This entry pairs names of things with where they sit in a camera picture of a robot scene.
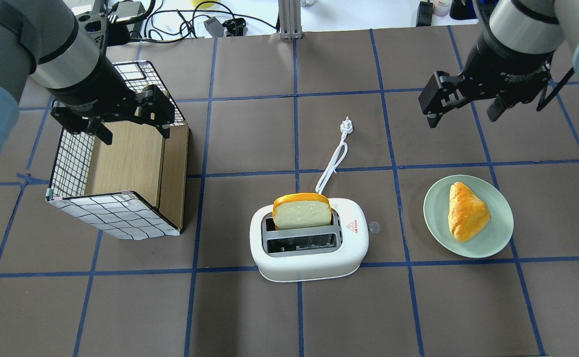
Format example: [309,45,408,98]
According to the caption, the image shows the aluminium frame post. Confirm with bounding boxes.
[278,0,303,39]

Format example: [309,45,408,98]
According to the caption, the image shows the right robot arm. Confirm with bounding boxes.
[418,0,579,128]

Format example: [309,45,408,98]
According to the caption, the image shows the bread slice with orange crust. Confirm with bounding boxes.
[272,192,332,230]

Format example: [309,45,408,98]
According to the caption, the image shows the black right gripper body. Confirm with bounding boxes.
[461,35,553,105]

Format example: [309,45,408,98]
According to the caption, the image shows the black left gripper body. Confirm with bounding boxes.
[50,64,142,130]

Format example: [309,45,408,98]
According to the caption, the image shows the black power adapter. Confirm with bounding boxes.
[415,0,434,27]

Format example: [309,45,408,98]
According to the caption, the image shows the light green plate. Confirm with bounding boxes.
[423,175,514,258]

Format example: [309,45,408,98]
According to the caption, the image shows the white toaster power cord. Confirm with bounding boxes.
[315,117,355,194]

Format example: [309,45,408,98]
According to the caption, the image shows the orange triangular pastry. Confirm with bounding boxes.
[448,181,491,242]

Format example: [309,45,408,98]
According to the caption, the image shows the white two-slot toaster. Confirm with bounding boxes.
[249,197,370,283]

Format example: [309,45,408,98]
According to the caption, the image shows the wire basket with checkered cloth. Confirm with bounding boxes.
[46,60,190,240]

